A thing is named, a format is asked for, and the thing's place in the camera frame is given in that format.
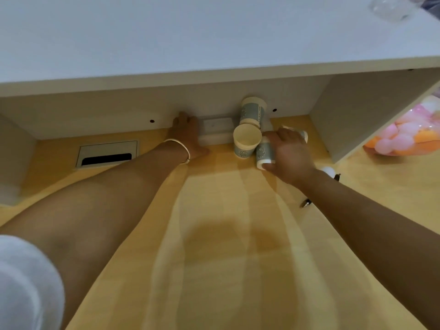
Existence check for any white shirt sleeve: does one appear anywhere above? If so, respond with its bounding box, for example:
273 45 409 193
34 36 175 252
0 235 66 330

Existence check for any person's right forearm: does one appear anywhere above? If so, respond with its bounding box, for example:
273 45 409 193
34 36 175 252
292 168 440 318

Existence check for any person's left forearm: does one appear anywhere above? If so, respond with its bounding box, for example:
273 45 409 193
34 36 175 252
0 141 189 328

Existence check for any clear plastic wrapper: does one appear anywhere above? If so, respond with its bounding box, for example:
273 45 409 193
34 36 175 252
368 0 421 22

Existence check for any blue patterned paper cup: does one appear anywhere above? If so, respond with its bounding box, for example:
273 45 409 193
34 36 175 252
239 96 268 129
282 125 309 143
233 124 263 159
255 137 276 171

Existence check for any person's right hand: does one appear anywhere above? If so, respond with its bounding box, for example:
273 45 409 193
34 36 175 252
263 126 319 187

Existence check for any person's left hand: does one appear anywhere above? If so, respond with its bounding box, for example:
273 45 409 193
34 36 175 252
168 111 211 162

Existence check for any white power socket box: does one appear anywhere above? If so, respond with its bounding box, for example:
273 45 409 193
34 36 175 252
199 115 235 146

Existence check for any bag of pink orange balls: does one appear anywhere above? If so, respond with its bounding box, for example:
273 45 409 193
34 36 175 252
362 86 440 157

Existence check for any gold bangle bracelet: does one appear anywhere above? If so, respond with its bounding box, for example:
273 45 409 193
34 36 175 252
163 138 191 165

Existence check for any silver cable grommet cover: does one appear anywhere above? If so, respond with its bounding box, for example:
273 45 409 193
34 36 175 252
75 140 139 169

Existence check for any white desk hutch shelf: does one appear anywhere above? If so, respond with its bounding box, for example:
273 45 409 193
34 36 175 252
0 0 440 206

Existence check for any black pen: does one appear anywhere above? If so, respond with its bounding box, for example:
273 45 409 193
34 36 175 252
300 173 341 209

